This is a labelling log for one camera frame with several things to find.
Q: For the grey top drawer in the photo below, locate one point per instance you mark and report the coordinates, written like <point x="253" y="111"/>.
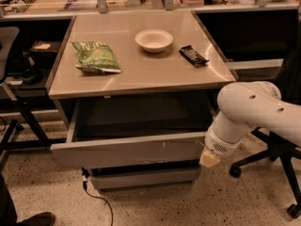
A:
<point x="119" y="132"/>

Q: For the white bowl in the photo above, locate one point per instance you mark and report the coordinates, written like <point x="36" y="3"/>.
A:
<point x="153" y="40"/>

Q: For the grey office chair left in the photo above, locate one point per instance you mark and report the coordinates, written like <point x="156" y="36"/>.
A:
<point x="7" y="37"/>

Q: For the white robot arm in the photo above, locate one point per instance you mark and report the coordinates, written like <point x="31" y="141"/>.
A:
<point x="243" y="107"/>

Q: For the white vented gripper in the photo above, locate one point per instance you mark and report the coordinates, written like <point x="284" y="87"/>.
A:
<point x="218" y="144"/>

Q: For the green chip bag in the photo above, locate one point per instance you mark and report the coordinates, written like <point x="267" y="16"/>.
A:
<point x="95" y="57"/>

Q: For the dark shoe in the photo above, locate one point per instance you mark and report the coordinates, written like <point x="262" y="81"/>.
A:
<point x="40" y="219"/>

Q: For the grey bottom drawer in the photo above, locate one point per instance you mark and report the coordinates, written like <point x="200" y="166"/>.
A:
<point x="145" y="178"/>

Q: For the black snack bar wrapper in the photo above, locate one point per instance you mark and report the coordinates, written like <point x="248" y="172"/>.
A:
<point x="192" y="56"/>

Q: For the black box with label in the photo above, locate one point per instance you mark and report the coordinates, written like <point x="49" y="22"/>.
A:
<point x="44" y="52"/>

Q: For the grey drawer cabinet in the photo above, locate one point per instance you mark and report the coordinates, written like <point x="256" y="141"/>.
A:
<point x="166" y="74"/>

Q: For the grey drawer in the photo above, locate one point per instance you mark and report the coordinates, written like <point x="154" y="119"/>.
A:
<point x="145" y="178"/>
<point x="119" y="132"/>

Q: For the black office chair right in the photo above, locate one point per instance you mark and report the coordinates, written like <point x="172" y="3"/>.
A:
<point x="289" y="82"/>

